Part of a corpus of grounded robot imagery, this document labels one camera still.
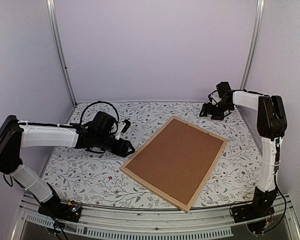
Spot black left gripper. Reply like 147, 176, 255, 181
95, 132, 136, 158

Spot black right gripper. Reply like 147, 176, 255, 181
199, 100, 234, 121

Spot light wooden picture frame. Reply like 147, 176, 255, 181
119, 115, 228, 214

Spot brown backing board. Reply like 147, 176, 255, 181
124, 118, 225, 205

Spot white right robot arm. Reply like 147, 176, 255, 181
199, 89, 287, 193

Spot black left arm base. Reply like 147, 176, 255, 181
38, 190, 82, 223

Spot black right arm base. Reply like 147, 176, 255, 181
229, 187, 277, 223

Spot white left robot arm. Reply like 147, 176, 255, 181
0, 113, 135, 217

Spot floral patterned table cover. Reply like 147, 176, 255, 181
42, 102, 262, 209

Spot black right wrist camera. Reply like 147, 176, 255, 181
208, 81, 231, 105

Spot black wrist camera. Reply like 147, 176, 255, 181
79, 100, 131, 140
208, 81, 231, 105

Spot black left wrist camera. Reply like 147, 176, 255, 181
79, 100, 131, 140

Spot right aluminium corner post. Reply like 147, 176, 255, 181
238, 0, 265, 91

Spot aluminium corner post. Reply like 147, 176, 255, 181
238, 0, 265, 91
46, 0, 77, 107

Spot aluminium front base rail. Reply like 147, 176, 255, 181
11, 194, 300, 240

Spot left aluminium corner post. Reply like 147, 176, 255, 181
46, 0, 77, 107

